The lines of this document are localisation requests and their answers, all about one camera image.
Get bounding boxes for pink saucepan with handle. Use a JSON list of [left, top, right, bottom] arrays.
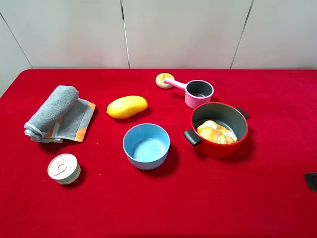
[[163, 77, 214, 109]]

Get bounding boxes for yellow mango toy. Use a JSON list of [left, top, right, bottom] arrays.
[[106, 95, 148, 119]]

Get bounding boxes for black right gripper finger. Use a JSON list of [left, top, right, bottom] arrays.
[[304, 172, 317, 191]]

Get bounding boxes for grey rolled towel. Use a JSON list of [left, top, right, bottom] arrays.
[[24, 85, 96, 143]]

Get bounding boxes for blue bowl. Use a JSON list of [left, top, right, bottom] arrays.
[[123, 123, 170, 170]]

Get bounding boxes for peeled orange toy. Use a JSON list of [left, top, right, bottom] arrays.
[[197, 120, 238, 144]]

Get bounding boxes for white tin can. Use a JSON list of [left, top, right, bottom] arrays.
[[48, 153, 81, 185]]

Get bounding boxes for beige ring donut toy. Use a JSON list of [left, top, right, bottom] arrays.
[[156, 73, 175, 89]]

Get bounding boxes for red pot black handles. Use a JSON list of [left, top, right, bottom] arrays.
[[184, 102, 249, 158]]

